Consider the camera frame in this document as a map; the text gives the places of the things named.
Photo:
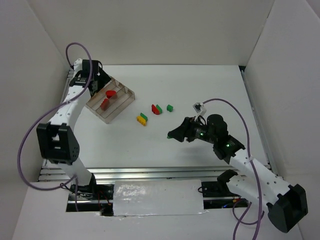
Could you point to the red rectangular lego brick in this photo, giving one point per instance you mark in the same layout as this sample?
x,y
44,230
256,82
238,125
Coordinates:
x,y
105,104

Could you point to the small yellow lego brick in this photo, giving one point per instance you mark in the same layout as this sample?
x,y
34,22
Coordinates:
x,y
141,120

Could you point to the white cover panel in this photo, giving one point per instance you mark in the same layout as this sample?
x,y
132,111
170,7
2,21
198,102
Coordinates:
x,y
157,198

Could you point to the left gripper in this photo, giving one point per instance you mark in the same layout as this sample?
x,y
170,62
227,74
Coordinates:
x,y
100,81

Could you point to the clear compartment organizer tray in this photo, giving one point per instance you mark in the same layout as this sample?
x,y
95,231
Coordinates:
x,y
125,97

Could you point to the small green lego brick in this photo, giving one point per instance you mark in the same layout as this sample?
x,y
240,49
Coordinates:
x,y
169,108

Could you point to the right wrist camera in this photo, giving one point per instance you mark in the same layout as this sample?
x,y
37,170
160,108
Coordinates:
x,y
199,109

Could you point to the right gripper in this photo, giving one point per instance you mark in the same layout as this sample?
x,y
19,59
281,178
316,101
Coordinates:
x,y
186,130

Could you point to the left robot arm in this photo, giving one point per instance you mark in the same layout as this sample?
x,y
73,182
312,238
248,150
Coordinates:
x,y
56,138

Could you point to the green half-round lego brick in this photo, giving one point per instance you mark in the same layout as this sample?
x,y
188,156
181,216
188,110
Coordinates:
x,y
159,109

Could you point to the red half-round lego brick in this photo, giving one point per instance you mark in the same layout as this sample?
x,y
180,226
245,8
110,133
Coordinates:
x,y
155,110

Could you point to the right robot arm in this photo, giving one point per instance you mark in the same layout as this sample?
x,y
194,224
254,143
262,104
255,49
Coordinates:
x,y
284,203

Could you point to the red rounded lego brick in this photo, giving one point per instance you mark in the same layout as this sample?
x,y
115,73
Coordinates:
x,y
111,94

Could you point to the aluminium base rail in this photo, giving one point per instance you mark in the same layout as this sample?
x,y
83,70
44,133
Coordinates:
x,y
157,173

